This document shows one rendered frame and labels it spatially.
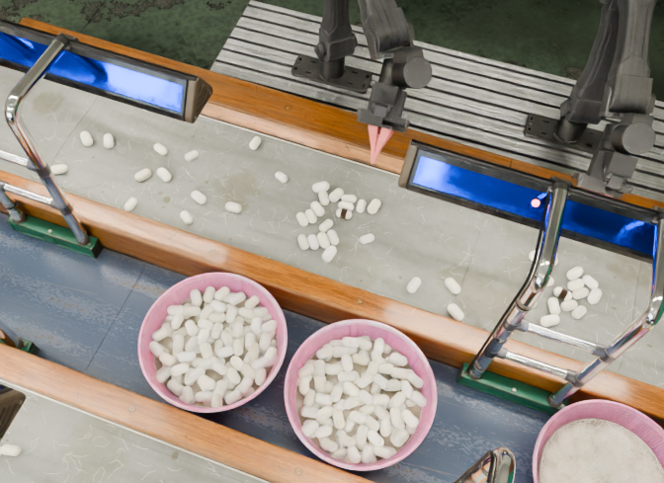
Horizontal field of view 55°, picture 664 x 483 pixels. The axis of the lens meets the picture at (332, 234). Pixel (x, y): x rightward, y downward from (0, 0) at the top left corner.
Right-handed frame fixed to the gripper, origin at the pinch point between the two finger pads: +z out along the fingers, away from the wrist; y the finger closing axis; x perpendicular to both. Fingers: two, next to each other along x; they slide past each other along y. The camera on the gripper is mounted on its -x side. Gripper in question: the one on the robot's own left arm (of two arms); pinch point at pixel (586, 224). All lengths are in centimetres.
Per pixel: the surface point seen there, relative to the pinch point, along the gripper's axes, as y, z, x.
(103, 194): -95, 22, -9
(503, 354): -10.9, 23.5, -24.1
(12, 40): -104, -4, -33
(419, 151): -33.9, -4.9, -33.7
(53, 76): -96, 0, -32
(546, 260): -12.9, 4.0, -43.2
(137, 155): -93, 13, -1
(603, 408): 9.6, 29.3, -16.5
